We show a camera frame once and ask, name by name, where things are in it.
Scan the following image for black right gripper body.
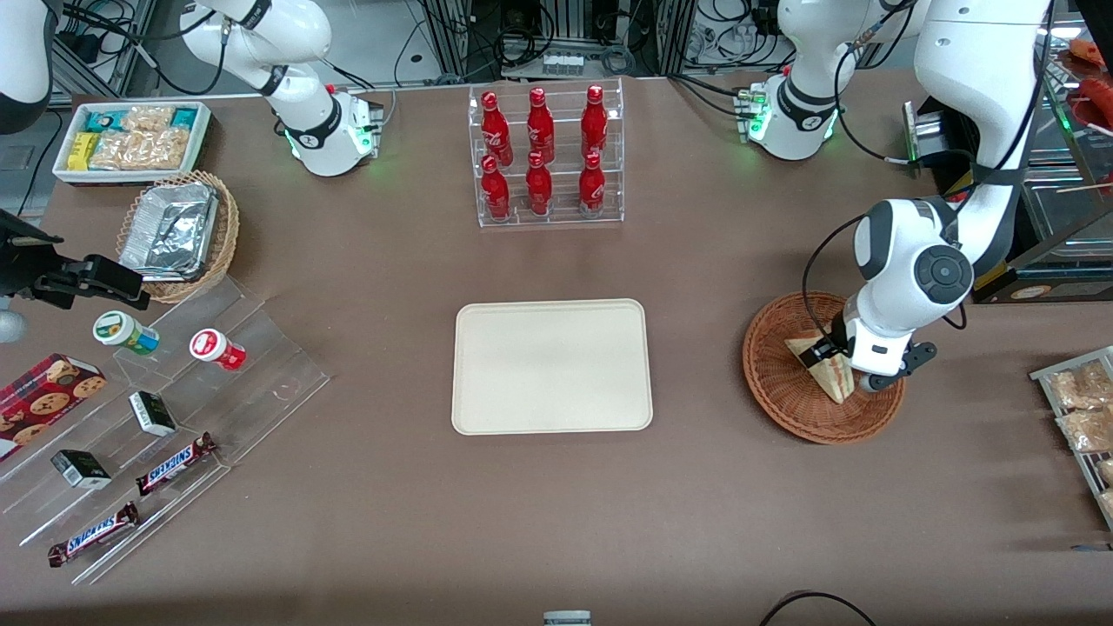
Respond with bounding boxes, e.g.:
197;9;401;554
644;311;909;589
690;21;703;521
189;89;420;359
0;209;88;310

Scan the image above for red cola bottle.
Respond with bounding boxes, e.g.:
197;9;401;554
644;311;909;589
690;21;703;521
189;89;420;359
527;87;556;163
526;151;553;216
579;151;606;216
481;90;514;166
581;84;609;159
482;155;511;221

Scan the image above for clear acrylic bottle rack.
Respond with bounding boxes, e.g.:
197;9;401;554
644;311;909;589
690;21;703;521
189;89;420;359
468;77;625;229

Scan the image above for small black carton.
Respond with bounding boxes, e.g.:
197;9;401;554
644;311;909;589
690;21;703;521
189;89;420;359
50;450;112;489
129;391;177;437

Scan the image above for green lid yogurt cup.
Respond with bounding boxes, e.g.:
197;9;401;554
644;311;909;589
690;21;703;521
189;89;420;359
93;310;160;356

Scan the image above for steel warmer pan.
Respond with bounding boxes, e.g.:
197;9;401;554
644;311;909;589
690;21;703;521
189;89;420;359
1022;165;1113;249

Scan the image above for beige rectangular tray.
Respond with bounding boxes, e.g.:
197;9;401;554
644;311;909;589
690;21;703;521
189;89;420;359
451;298;654;436

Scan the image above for brown round wicker basket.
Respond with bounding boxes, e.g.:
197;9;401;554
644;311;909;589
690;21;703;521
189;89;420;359
742;291;907;445

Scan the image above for clear bag of snacks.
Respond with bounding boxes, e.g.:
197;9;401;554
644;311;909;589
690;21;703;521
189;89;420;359
1056;407;1113;453
1048;361;1113;410

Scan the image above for red sausage in warmer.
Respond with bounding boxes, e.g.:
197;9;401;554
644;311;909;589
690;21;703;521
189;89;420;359
1068;74;1113;131

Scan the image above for red lid yogurt cup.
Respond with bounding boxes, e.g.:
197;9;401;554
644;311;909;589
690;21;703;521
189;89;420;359
190;329;247;371

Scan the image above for snickers chocolate bar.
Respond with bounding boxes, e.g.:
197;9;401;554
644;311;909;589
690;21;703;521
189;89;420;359
48;502;141;568
135;432;218;497

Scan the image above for metal wire rack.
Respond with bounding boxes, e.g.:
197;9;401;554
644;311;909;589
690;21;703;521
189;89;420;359
1030;346;1113;531

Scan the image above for black hot food warmer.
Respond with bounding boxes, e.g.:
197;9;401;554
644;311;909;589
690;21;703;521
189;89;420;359
903;0;1113;305

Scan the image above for triangle sandwich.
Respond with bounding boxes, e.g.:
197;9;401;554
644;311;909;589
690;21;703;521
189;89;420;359
785;330;857;405

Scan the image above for white plastic snack bin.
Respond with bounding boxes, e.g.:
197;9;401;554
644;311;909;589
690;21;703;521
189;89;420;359
52;101;212;185

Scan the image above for red chocolate cookie box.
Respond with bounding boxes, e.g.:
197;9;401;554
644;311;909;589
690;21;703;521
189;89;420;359
0;353;107;462

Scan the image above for silver foil trays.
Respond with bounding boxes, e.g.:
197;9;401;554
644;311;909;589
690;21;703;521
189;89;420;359
119;182;219;282

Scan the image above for clear bag of nuts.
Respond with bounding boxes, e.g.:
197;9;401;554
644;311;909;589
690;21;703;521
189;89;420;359
90;106;192;170

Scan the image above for tan oval wicker basket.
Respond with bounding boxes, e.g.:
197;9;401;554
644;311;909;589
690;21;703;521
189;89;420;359
116;170;240;303

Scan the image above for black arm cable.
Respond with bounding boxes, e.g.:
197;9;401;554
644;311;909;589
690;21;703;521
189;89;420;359
801;0;1057;344

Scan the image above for black cable loop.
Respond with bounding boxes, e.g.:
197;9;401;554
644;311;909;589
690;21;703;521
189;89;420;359
758;591;879;626

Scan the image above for clear acrylic step display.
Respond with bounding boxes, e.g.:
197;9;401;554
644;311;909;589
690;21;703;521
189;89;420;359
0;274;331;585

